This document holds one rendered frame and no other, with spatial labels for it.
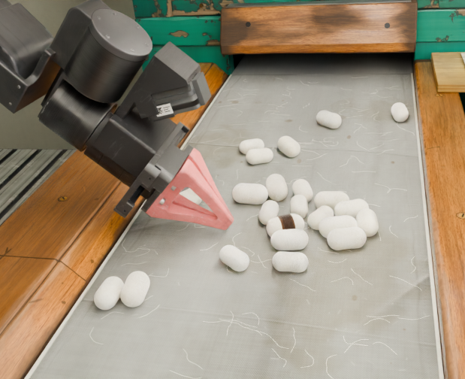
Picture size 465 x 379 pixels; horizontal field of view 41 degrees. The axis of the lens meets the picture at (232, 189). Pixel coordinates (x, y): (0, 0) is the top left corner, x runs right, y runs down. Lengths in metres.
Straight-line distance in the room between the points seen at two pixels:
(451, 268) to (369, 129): 0.35
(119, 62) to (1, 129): 1.74
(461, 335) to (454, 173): 0.25
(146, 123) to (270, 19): 0.46
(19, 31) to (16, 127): 1.62
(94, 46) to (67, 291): 0.21
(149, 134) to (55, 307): 0.17
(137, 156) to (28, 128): 1.66
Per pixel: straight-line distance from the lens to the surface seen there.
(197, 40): 1.08
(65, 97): 0.58
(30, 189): 0.94
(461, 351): 0.46
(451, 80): 0.91
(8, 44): 0.59
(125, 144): 0.56
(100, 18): 0.55
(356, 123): 0.86
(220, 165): 0.75
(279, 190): 0.66
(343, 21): 0.98
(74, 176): 0.73
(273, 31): 0.99
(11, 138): 2.26
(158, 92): 0.54
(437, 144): 0.74
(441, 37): 1.04
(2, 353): 0.51
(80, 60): 0.55
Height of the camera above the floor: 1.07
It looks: 28 degrees down
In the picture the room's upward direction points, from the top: 5 degrees counter-clockwise
